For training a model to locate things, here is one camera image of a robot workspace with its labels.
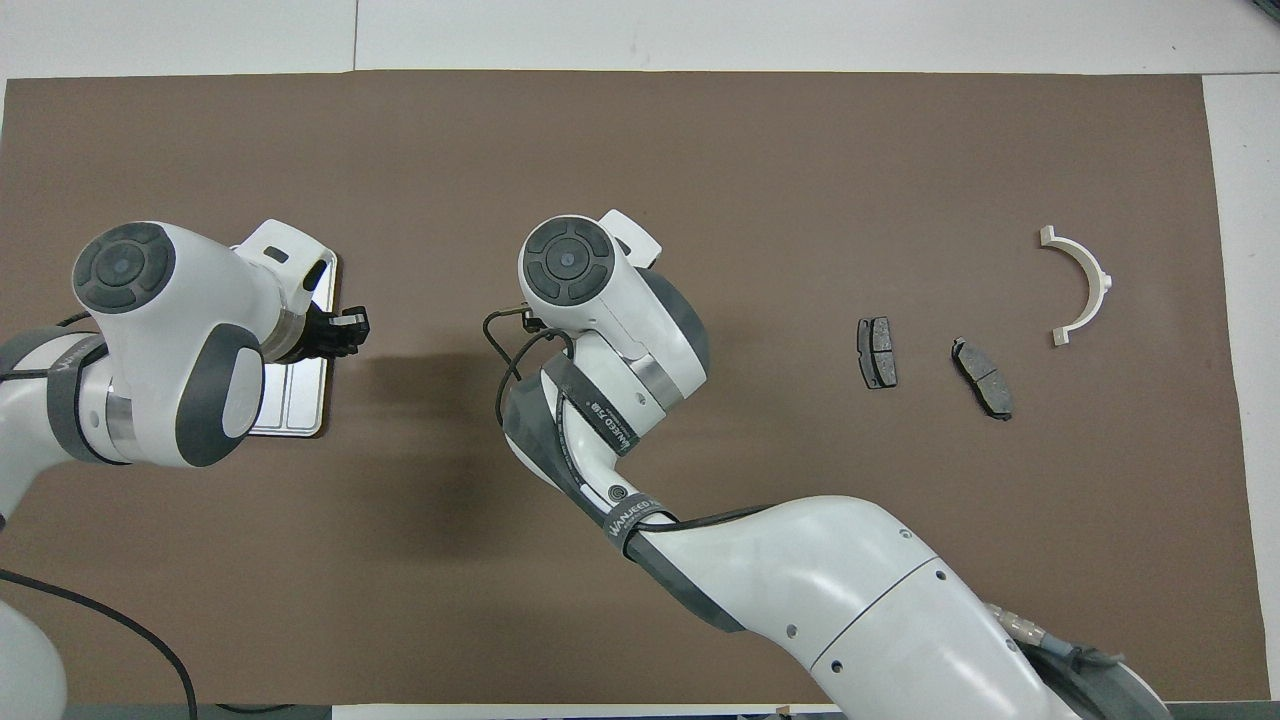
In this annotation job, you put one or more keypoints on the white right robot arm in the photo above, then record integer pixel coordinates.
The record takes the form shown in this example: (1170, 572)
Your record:
(850, 580)

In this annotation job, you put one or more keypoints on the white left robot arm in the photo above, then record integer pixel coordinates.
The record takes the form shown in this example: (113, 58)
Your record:
(200, 300)

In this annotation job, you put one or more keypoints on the brown table mat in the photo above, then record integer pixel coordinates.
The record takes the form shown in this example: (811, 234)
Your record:
(640, 150)

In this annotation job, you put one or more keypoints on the silver metal tray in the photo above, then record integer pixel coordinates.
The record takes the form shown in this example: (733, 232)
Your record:
(295, 400)

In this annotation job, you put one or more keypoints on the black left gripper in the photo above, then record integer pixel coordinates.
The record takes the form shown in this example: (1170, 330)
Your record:
(322, 335)

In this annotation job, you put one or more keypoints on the rectangular grey brake pad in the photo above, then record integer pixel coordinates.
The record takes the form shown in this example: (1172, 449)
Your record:
(877, 352)

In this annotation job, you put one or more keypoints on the white semicircular bracket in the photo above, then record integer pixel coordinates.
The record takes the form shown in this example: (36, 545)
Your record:
(1100, 285)

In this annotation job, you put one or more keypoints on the curved grey brake pad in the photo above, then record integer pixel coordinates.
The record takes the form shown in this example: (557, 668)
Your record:
(982, 378)

